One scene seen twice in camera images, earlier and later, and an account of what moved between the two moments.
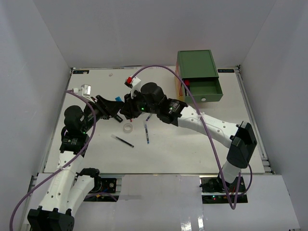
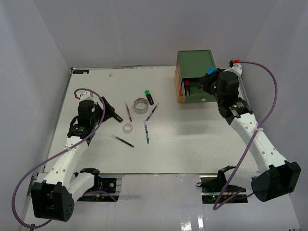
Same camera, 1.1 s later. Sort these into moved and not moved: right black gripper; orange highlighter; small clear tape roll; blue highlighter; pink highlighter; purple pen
Moved: blue highlighter; right black gripper
Not moved: purple pen; orange highlighter; pink highlighter; small clear tape roll
